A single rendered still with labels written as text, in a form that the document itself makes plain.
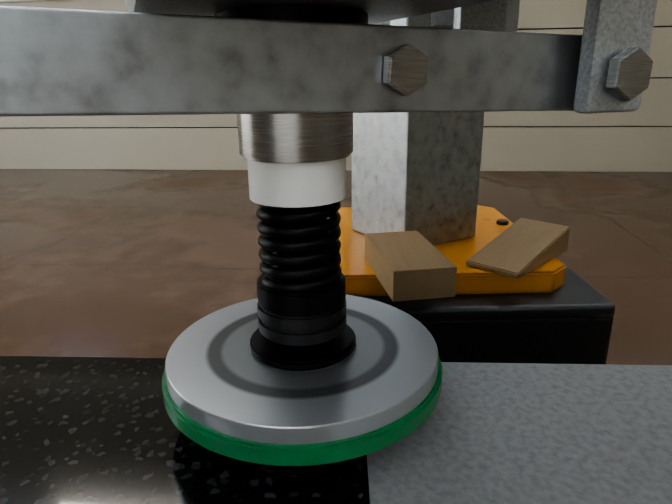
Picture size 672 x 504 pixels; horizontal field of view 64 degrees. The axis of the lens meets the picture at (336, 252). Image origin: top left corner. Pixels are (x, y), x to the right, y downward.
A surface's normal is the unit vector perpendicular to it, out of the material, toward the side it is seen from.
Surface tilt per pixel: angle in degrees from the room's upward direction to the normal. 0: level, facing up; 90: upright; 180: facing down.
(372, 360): 0
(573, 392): 0
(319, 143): 90
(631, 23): 90
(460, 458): 0
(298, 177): 90
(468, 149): 90
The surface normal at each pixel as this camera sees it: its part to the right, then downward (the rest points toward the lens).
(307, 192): 0.26, 0.31
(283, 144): -0.13, 0.32
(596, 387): -0.01, -0.95
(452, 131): 0.52, 0.27
